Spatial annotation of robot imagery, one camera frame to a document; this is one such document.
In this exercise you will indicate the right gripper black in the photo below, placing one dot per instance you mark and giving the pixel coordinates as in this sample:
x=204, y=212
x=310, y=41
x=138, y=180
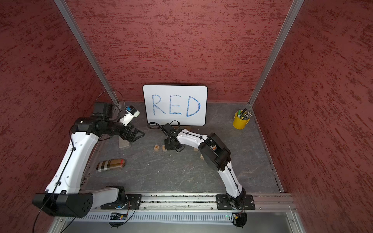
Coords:
x=168, y=147

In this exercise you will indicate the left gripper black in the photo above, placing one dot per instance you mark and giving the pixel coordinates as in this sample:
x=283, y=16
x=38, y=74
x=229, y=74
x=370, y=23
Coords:
x=131, y=138

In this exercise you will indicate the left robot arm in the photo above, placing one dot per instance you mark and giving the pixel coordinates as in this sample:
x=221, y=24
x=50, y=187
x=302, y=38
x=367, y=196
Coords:
x=62, y=196

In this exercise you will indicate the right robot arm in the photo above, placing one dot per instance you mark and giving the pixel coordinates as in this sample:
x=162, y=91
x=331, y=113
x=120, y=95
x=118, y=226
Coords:
x=215, y=153

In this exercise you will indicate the brown striped cylinder case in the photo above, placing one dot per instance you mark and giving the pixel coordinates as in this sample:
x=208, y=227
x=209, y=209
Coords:
x=110, y=165

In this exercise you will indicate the white dry-erase board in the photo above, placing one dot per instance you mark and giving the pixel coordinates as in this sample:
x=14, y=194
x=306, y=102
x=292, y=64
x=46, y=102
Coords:
x=173, y=104

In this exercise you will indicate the yellow pencil cup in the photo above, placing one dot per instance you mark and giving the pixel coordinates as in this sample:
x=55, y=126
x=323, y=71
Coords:
x=240, y=123

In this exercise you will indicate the pencils and markers bundle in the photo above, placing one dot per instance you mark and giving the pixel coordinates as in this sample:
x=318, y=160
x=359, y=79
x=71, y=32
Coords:
x=244, y=114

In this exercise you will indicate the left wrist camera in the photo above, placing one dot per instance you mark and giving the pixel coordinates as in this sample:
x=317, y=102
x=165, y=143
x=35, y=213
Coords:
x=130, y=113

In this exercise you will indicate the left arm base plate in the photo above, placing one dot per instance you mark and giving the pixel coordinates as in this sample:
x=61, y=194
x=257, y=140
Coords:
x=131, y=202

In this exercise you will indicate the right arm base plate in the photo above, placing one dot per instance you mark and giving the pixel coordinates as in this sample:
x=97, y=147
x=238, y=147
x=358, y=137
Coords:
x=225, y=202

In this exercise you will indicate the perforated cable duct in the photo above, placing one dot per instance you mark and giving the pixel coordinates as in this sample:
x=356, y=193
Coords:
x=162, y=217

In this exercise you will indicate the aluminium front rail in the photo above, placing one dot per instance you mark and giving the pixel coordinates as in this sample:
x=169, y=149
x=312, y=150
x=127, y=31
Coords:
x=209, y=202

